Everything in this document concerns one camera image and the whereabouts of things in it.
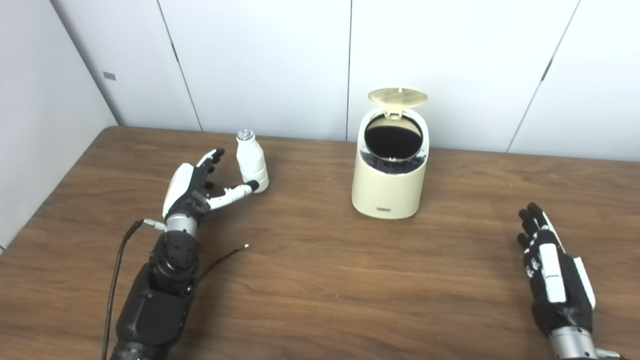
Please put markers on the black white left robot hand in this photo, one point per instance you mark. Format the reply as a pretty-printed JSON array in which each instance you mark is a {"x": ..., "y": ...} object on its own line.
[{"x": 187, "y": 192}]

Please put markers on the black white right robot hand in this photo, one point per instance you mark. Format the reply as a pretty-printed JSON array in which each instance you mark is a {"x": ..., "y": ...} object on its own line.
[{"x": 555, "y": 280}]

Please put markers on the small white plastic bottle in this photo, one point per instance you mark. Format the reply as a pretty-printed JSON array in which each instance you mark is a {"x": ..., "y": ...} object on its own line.
[{"x": 251, "y": 160}]

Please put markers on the cream-colored bin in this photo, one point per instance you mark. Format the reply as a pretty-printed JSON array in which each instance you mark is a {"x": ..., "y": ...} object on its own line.
[{"x": 387, "y": 195}]

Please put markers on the round cream bin lid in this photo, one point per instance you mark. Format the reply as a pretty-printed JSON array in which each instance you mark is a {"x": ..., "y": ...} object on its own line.
[{"x": 397, "y": 96}]

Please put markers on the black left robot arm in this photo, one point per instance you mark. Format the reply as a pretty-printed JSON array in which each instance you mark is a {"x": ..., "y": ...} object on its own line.
[{"x": 160, "y": 300}]

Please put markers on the small gray wall plate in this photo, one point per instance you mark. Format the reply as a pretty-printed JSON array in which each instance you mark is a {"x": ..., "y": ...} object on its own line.
[{"x": 109, "y": 76}]

